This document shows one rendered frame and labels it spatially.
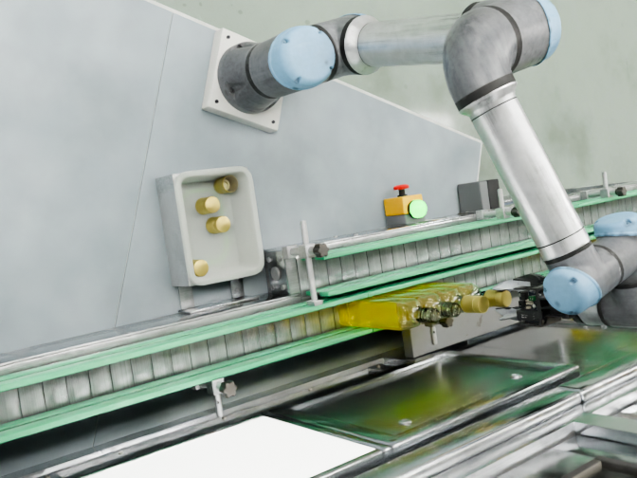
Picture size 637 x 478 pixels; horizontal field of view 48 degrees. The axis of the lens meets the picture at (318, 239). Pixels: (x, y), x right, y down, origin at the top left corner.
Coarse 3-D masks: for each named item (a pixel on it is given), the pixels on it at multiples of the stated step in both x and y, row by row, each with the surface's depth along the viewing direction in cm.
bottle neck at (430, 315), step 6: (414, 312) 137; (420, 312) 136; (426, 312) 135; (432, 312) 136; (438, 312) 135; (414, 318) 137; (420, 318) 136; (426, 318) 135; (432, 318) 136; (438, 318) 135
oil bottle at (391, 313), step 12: (360, 300) 149; (372, 300) 147; (384, 300) 144; (396, 300) 142; (408, 300) 140; (348, 312) 151; (360, 312) 148; (372, 312) 145; (384, 312) 142; (396, 312) 139; (408, 312) 138; (348, 324) 152; (360, 324) 149; (372, 324) 146; (384, 324) 143; (396, 324) 140; (408, 324) 138; (420, 324) 140
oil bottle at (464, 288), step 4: (420, 284) 161; (424, 284) 160; (428, 284) 159; (432, 284) 159; (436, 284) 158; (440, 284) 157; (444, 284) 156; (448, 284) 155; (452, 284) 154; (456, 284) 153; (460, 284) 152; (464, 284) 152; (468, 284) 151; (472, 284) 151; (456, 288) 149; (460, 288) 149; (464, 288) 149; (468, 288) 149; (472, 288) 149; (476, 288) 150; (460, 292) 149; (464, 292) 148; (468, 292) 148; (472, 292) 148
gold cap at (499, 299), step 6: (486, 294) 145; (492, 294) 144; (498, 294) 143; (504, 294) 142; (510, 294) 143; (492, 300) 143; (498, 300) 142; (504, 300) 142; (510, 300) 143; (492, 306) 146; (498, 306) 144; (504, 306) 142
